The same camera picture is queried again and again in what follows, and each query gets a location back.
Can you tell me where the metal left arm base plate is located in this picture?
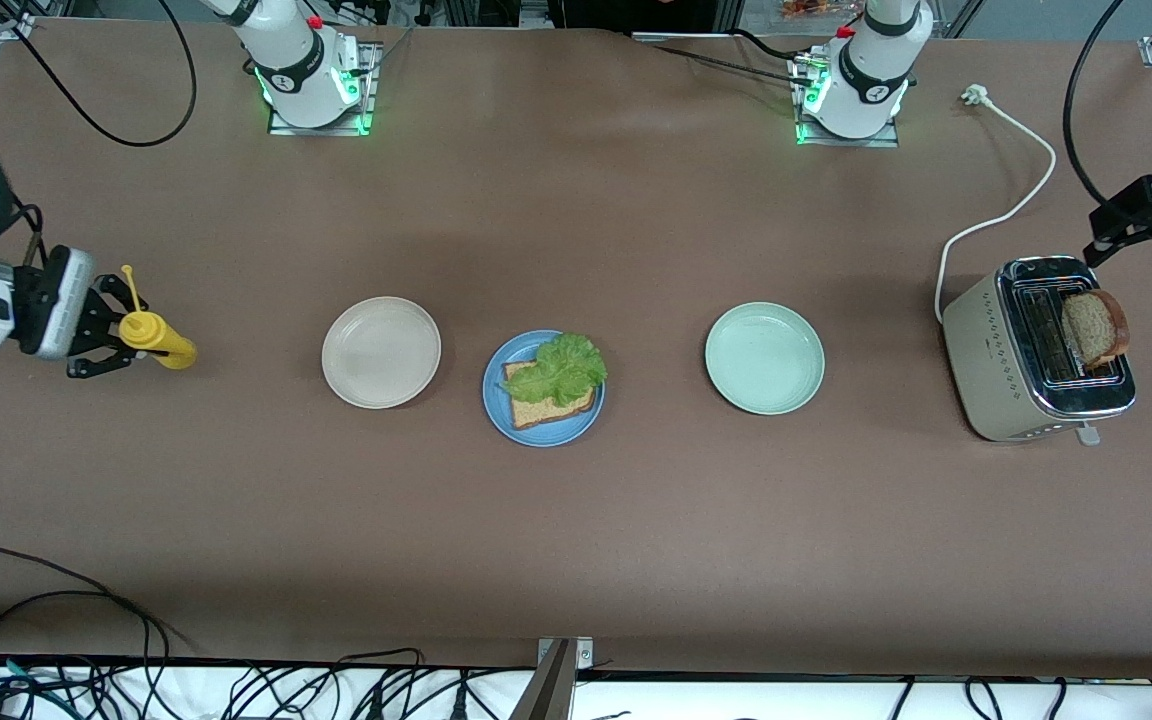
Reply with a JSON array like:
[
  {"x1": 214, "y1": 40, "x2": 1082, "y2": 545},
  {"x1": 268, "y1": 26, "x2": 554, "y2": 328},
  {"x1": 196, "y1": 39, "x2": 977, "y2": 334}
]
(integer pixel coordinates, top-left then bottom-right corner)
[{"x1": 791, "y1": 55, "x2": 902, "y2": 149}]

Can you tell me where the black cable by arm base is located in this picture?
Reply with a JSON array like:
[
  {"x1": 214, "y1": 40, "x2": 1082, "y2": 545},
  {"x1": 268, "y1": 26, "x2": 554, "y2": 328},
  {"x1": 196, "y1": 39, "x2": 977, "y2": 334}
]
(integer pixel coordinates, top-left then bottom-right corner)
[{"x1": 648, "y1": 30, "x2": 817, "y2": 89}]

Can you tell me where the orange patterned packet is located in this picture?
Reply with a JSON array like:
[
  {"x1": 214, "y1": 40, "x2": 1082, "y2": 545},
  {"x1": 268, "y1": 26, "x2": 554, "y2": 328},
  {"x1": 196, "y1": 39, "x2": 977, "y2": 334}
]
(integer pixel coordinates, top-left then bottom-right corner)
[{"x1": 781, "y1": 0, "x2": 862, "y2": 21}]

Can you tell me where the green lettuce leaf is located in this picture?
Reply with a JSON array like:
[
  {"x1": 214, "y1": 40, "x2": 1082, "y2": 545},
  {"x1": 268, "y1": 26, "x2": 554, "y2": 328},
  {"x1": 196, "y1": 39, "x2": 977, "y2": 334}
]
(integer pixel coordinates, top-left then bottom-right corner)
[{"x1": 506, "y1": 333, "x2": 609, "y2": 409}]

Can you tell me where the beige round plate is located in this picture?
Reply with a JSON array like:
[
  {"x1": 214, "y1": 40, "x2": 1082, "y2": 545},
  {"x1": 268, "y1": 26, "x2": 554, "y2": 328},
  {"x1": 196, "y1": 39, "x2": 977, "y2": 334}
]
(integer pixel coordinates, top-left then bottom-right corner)
[{"x1": 321, "y1": 296, "x2": 442, "y2": 410}]

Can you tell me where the brown bread slice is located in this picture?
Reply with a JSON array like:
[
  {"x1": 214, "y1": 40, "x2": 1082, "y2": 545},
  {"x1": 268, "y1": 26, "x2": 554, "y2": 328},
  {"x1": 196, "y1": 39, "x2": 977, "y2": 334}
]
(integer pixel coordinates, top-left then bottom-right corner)
[
  {"x1": 1061, "y1": 290, "x2": 1130, "y2": 371},
  {"x1": 501, "y1": 360, "x2": 599, "y2": 431}
]

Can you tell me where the metal table edge bracket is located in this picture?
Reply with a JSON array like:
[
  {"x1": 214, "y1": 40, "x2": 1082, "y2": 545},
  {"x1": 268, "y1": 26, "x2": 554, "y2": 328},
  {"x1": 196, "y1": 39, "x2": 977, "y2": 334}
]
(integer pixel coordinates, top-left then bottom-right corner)
[{"x1": 508, "y1": 637, "x2": 594, "y2": 720}]

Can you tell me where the silver beige toaster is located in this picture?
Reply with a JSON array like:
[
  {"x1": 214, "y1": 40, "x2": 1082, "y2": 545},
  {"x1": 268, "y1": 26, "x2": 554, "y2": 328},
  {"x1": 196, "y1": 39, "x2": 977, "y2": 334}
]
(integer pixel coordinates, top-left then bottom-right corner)
[{"x1": 941, "y1": 255, "x2": 1137, "y2": 446}]

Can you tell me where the blue round plate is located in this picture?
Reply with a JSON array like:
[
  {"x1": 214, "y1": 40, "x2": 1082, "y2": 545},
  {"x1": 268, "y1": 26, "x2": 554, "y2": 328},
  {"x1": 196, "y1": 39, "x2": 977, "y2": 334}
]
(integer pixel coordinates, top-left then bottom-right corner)
[{"x1": 482, "y1": 330, "x2": 605, "y2": 448}]

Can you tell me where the pale green round plate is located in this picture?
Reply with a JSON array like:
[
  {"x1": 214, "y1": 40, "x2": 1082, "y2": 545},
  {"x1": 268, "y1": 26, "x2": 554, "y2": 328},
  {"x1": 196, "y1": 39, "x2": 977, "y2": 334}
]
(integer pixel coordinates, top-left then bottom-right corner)
[{"x1": 704, "y1": 302, "x2": 826, "y2": 416}]

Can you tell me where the white toaster power cable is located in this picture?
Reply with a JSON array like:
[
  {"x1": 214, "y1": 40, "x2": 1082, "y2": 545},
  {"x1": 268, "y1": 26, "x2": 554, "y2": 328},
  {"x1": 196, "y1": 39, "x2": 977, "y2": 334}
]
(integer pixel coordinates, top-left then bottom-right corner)
[{"x1": 934, "y1": 85, "x2": 1057, "y2": 326}]

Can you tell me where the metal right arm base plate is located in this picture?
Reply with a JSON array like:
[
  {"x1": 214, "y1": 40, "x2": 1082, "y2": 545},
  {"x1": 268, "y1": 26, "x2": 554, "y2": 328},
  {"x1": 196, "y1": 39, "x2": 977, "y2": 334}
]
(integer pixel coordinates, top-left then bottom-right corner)
[{"x1": 268, "y1": 42, "x2": 377, "y2": 136}]

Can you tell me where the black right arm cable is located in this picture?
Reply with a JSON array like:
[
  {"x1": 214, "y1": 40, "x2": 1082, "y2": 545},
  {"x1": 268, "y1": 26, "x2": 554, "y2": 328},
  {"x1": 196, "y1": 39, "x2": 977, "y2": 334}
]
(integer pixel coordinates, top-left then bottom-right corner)
[{"x1": 0, "y1": 0, "x2": 198, "y2": 271}]

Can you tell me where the yellow mustard squeeze bottle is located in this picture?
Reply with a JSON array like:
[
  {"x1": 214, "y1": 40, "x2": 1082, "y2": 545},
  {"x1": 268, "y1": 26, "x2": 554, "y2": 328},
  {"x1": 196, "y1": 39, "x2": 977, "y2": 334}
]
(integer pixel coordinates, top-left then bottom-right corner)
[{"x1": 121, "y1": 265, "x2": 198, "y2": 371}]

